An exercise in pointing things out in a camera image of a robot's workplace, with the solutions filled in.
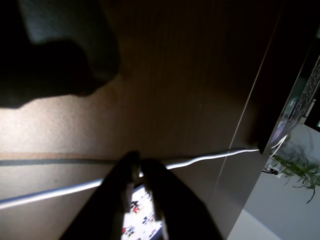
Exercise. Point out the round white printed coaster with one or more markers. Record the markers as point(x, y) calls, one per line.
point(142, 215)

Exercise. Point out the laptop computer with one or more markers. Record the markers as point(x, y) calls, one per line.
point(300, 100)

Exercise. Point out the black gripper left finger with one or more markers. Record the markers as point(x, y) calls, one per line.
point(105, 200)

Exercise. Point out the white power socket strip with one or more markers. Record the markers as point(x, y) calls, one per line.
point(273, 171)

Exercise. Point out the green leafy plant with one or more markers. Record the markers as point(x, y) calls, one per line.
point(297, 170)

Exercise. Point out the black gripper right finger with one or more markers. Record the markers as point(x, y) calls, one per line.
point(180, 212)

